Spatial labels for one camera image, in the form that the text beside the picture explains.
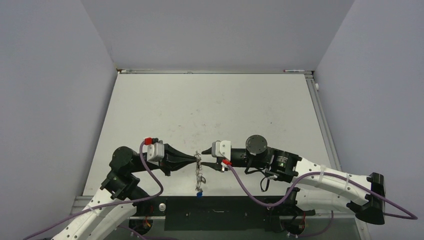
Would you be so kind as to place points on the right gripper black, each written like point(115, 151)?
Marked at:
point(217, 165)

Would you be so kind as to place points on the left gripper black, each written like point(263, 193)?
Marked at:
point(174, 159)

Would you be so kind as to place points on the metal disc keyring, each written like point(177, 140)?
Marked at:
point(198, 171)

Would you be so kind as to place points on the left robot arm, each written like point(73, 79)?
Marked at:
point(119, 195)

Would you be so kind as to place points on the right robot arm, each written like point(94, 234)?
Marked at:
point(314, 186)

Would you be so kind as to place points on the red white marker pen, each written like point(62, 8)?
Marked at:
point(294, 71)

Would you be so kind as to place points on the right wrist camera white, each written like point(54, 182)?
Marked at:
point(221, 149)

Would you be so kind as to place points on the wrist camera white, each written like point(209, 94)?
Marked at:
point(221, 149)
point(155, 152)

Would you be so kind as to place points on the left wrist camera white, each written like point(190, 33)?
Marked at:
point(155, 152)

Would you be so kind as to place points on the aluminium table frame rail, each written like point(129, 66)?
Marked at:
point(319, 148)

